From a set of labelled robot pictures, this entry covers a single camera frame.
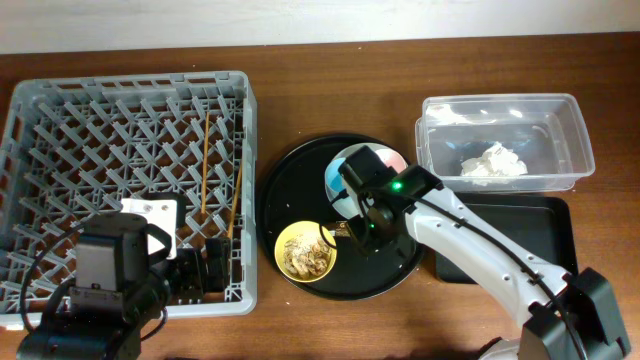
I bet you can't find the black rectangular tray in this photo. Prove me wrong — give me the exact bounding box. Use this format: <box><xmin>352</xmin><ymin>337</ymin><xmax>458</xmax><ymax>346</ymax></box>
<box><xmin>458</xmin><ymin>193</ymin><xmax>578</xmax><ymax>275</ymax></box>

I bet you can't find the blue plastic cup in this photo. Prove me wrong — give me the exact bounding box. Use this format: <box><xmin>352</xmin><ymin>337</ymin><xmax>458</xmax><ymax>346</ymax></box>
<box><xmin>324</xmin><ymin>157</ymin><xmax>345</xmax><ymax>201</ymax></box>

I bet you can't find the yellow bowl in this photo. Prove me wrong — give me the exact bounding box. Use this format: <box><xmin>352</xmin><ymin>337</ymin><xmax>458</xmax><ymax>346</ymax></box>
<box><xmin>274</xmin><ymin>221</ymin><xmax>337</xmax><ymax>283</ymax></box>

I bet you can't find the gold snack wrapper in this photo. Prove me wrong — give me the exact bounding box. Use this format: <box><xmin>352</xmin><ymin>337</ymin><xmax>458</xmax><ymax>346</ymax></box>
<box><xmin>328</xmin><ymin>221</ymin><xmax>351</xmax><ymax>238</ymax></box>

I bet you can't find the white tissue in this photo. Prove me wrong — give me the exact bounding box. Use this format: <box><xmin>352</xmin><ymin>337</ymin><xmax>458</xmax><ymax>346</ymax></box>
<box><xmin>461</xmin><ymin>142</ymin><xmax>528</xmax><ymax>186</ymax></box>

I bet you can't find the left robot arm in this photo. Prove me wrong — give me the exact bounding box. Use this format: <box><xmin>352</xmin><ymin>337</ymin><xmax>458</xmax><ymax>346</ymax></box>
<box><xmin>16</xmin><ymin>213</ymin><xmax>231</xmax><ymax>359</ymax></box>

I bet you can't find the pink plastic cup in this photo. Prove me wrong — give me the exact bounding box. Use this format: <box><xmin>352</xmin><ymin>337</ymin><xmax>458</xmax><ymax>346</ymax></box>
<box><xmin>375</xmin><ymin>148</ymin><xmax>407</xmax><ymax>173</ymax></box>

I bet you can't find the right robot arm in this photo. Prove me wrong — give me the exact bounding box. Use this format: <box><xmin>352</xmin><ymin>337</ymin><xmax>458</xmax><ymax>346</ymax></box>
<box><xmin>339</xmin><ymin>145</ymin><xmax>631</xmax><ymax>360</ymax></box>

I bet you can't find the food scraps pile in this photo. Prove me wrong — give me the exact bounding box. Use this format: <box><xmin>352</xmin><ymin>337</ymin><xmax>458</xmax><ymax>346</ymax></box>
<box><xmin>283</xmin><ymin>235</ymin><xmax>332</xmax><ymax>280</ymax></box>

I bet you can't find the round black serving tray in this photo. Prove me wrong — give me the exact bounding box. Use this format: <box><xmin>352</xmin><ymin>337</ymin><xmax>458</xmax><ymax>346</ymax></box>
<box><xmin>256</xmin><ymin>133</ymin><xmax>426</xmax><ymax>300</ymax></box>

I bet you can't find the grey plastic dishwasher rack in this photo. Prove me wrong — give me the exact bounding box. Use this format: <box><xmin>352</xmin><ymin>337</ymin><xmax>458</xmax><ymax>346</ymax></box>
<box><xmin>1</xmin><ymin>71</ymin><xmax>258</xmax><ymax>327</ymax></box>

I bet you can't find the clear plastic bin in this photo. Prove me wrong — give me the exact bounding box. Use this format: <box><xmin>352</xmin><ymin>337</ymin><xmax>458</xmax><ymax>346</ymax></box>
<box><xmin>415</xmin><ymin>93</ymin><xmax>596</xmax><ymax>193</ymax></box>

